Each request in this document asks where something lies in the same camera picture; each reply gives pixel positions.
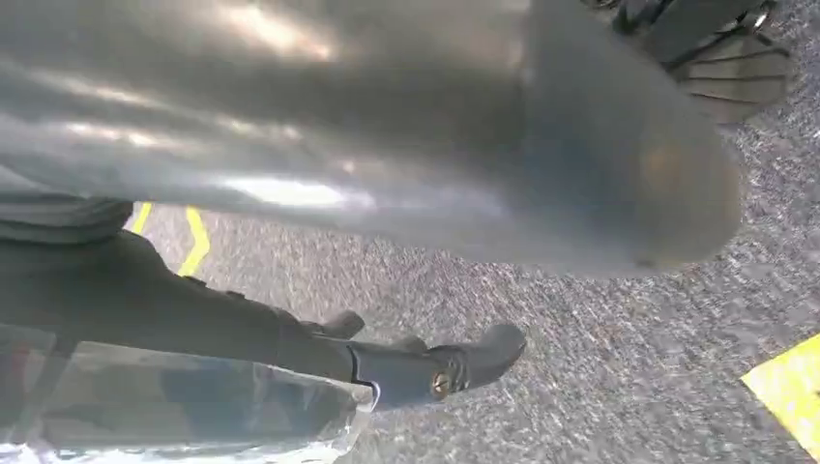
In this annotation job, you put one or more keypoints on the yellow floor tape square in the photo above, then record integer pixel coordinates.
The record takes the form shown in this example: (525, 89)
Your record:
(195, 246)

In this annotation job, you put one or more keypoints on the clear shiny plastic sheet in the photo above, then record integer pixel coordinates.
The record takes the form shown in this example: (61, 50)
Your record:
(192, 410)

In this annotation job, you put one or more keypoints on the yellow floor tape strip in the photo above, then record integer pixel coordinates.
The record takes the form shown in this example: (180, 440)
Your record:
(791, 391)

